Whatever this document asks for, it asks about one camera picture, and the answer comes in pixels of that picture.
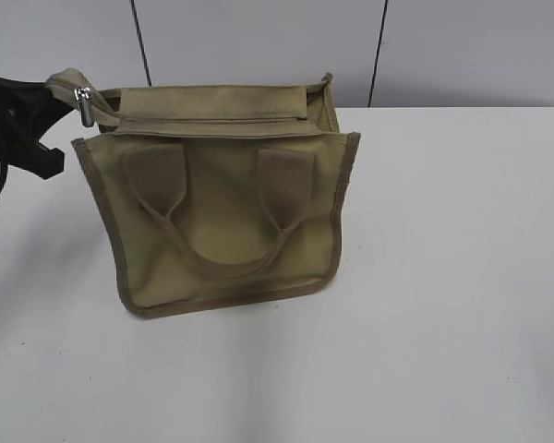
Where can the yellow canvas tote bag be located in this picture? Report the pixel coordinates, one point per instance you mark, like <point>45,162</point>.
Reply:
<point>216,195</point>

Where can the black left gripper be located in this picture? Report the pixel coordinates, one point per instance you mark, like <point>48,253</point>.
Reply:
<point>20,103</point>

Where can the silver zipper pull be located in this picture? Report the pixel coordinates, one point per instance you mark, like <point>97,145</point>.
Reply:
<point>83,98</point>

